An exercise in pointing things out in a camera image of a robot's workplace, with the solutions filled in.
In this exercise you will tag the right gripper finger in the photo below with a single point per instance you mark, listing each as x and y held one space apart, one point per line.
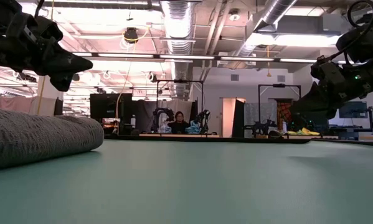
324 112
320 99

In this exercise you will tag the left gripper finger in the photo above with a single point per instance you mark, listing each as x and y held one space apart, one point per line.
63 82
68 63

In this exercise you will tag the dark grey towel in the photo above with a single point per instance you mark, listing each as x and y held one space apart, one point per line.
33 137

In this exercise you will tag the black background robot arm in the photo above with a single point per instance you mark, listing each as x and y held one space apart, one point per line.
205 119
158 115
261 126

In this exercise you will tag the black screen panel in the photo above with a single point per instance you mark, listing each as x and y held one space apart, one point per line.
317 126

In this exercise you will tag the narrow black panel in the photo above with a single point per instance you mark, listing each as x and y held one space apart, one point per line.
58 107

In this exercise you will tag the yellow pole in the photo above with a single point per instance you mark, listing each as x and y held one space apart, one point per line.
41 96

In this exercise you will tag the yellow cloth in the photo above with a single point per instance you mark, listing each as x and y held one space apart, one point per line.
307 132

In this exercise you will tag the black computer monitor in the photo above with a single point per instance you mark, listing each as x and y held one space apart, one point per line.
357 110

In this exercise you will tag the dark office desk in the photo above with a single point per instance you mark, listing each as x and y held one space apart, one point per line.
348 133

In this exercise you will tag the red patterned cloth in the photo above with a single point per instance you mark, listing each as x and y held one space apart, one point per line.
284 112

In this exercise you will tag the black cabinet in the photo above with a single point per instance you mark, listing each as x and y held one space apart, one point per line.
105 109

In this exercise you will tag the pink curtain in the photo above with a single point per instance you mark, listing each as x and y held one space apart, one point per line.
18 104

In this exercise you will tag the grey curtain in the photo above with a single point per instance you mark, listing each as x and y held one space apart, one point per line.
261 110

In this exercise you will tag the white bottle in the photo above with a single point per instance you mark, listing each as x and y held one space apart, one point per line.
133 121

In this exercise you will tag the black upright panel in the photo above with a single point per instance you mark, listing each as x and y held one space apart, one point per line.
239 121

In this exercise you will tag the white door panel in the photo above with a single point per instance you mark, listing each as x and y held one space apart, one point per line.
228 118

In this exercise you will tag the white bag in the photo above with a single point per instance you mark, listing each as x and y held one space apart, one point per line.
164 129

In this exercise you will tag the long light bar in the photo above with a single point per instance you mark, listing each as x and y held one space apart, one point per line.
186 57

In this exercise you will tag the white dome sensor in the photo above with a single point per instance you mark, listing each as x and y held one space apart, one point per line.
234 15

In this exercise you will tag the person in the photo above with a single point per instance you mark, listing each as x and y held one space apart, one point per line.
179 126

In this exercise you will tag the wooden background table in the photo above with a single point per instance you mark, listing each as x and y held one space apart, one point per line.
180 135

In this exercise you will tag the blue bag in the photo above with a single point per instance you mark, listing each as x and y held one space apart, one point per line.
193 128

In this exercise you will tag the green table mat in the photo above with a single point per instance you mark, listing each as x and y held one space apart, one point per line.
205 186

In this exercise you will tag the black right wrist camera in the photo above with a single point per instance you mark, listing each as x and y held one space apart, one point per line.
363 43

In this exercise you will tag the black stand frame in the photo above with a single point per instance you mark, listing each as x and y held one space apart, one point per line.
279 85
180 81

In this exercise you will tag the square wall vent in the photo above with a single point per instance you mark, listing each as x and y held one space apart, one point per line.
281 78
234 77

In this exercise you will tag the black dome camera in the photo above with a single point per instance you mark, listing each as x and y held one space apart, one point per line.
131 35

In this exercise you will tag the ribbed silver air duct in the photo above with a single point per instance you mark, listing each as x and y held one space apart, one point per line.
178 31

